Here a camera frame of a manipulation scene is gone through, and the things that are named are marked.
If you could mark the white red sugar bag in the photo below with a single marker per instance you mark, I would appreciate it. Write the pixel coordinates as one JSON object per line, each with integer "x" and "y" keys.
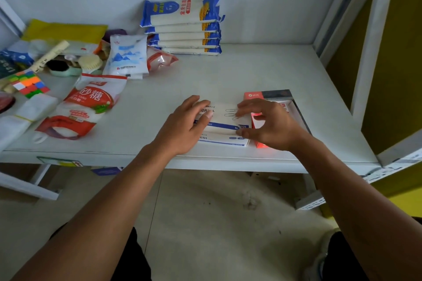
{"x": 85, "y": 103}

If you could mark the person's left thumb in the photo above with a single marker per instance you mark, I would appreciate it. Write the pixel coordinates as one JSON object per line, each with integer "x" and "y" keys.
{"x": 203, "y": 122}

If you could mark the purple item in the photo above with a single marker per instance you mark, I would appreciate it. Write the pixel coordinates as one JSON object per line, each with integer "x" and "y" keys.
{"x": 113, "y": 34}

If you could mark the beige wrapped roll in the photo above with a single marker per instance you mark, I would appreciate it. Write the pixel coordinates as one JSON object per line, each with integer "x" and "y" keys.
{"x": 49, "y": 56}

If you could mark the person's white shoe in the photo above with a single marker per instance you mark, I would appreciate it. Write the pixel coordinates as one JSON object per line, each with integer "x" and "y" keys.
{"x": 318, "y": 257}

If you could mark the colourful puzzle cube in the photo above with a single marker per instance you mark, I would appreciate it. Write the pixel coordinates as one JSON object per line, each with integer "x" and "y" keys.
{"x": 28, "y": 84}

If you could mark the blue shelf label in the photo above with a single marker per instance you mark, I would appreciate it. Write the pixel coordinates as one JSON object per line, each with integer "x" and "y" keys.
{"x": 106, "y": 170}

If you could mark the white perforated shelf rail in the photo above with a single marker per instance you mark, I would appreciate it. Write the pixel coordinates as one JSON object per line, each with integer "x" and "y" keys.
{"x": 389, "y": 168}

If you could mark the person's right thumb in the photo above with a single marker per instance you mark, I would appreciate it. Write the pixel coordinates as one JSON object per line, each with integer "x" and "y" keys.
{"x": 247, "y": 132}

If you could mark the dark red round item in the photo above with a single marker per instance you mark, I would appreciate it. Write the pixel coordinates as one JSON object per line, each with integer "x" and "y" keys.
{"x": 6, "y": 101}

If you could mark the yellow cloth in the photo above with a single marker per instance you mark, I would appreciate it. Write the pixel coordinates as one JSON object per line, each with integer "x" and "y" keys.
{"x": 62, "y": 31}

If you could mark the person's left hand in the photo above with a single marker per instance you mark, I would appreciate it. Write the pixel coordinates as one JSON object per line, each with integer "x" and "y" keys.
{"x": 176, "y": 132}

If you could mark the blue tissue packet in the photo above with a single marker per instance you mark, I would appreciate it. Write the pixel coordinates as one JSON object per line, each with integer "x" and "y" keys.
{"x": 18, "y": 57}

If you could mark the white bag with blue mountains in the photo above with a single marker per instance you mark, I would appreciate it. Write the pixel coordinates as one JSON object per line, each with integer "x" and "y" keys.
{"x": 127, "y": 57}

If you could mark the person's black trousers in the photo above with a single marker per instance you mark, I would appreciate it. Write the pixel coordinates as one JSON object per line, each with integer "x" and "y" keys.
{"x": 132, "y": 257}

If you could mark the person's left forearm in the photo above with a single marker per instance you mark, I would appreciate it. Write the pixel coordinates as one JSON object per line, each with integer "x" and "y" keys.
{"x": 108, "y": 211}

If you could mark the person's right forearm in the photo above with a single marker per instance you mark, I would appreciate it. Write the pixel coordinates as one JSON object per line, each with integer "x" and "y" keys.
{"x": 356, "y": 211}

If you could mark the dark green packet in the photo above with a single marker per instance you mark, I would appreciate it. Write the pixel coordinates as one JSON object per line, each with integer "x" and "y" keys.
{"x": 7, "y": 68}

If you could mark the red and black cardboard box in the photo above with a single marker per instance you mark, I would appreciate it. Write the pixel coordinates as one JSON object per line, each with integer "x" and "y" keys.
{"x": 280, "y": 94}

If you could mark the person's left middle finger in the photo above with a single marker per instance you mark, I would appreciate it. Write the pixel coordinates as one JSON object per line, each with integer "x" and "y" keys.
{"x": 189, "y": 101}

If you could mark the blue white noodle packet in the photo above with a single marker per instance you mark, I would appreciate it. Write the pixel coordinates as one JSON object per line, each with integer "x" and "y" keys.
{"x": 191, "y": 50}
{"x": 181, "y": 43}
{"x": 178, "y": 10}
{"x": 179, "y": 36}
{"x": 178, "y": 28}

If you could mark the clear red snack bag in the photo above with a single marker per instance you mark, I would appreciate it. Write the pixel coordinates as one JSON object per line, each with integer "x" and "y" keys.
{"x": 160, "y": 58}

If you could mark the white blue paper clip box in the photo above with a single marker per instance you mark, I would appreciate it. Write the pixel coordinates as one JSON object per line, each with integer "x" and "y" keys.
{"x": 222, "y": 124}

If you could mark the white shelf upright post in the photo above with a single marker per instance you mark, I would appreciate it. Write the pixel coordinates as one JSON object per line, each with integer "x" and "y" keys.
{"x": 372, "y": 43}

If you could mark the person's right middle finger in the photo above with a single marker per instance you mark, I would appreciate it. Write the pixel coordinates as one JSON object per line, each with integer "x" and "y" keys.
{"x": 252, "y": 102}

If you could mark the yellow green shelf label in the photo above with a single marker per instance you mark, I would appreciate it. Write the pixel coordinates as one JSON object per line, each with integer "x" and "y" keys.
{"x": 59, "y": 161}

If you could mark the person's right hand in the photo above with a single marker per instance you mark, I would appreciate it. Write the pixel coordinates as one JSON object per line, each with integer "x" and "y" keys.
{"x": 277, "y": 127}

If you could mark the green soap dish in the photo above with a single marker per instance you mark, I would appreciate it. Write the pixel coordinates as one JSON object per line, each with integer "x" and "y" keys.
{"x": 62, "y": 68}

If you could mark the white flat packet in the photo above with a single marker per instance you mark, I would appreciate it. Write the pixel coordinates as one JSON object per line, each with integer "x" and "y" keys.
{"x": 79, "y": 48}

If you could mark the white folded towel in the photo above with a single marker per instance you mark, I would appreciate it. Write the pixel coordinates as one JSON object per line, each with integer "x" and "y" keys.
{"x": 26, "y": 116}

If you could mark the beige round brush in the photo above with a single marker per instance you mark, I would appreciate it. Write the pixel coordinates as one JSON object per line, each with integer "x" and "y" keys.
{"x": 90, "y": 62}

